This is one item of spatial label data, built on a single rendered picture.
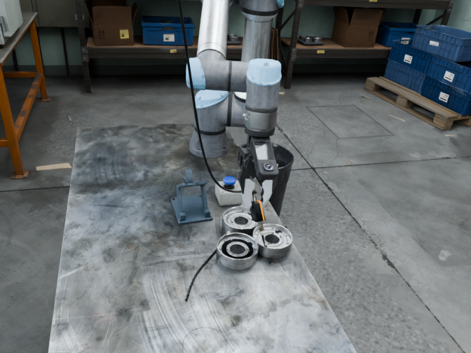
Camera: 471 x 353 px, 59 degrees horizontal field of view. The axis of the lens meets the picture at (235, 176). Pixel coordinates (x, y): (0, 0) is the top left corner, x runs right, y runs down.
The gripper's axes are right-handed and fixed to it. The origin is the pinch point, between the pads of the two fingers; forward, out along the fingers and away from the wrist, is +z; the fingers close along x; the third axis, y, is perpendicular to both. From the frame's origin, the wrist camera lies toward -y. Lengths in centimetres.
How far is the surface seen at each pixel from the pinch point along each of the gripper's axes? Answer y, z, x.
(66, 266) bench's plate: 1.9, 13.8, 46.3
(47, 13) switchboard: 375, -25, 100
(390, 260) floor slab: 77, 82, -109
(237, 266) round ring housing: -7.1, 12.4, 5.9
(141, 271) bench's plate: -2.7, 14.1, 28.8
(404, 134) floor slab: 230, 59, -218
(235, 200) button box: 21.0, 8.9, -0.6
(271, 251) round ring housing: -4.7, 10.6, -3.5
